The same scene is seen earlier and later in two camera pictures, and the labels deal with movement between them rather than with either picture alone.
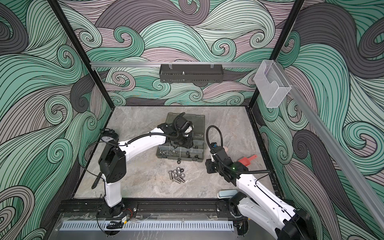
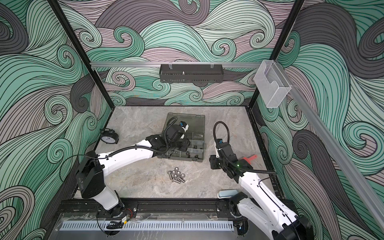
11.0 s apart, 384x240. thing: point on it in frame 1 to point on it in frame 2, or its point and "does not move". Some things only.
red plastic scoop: [246, 160] does not move
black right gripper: [208, 166] to [213, 162]
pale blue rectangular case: [226, 193] does not move
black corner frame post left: [86, 61] does not move
